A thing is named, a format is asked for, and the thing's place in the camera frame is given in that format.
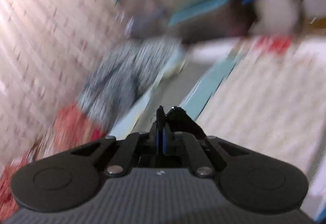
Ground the zigzag patterned bedspread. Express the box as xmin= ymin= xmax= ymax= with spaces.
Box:
xmin=109 ymin=36 xmax=326 ymax=222

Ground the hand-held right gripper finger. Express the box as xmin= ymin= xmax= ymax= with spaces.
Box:
xmin=71 ymin=106 xmax=165 ymax=178
xmin=164 ymin=122 xmax=249 ymax=179

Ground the floral patchwork quilt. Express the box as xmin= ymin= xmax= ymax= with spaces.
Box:
xmin=0 ymin=39 xmax=186 ymax=217

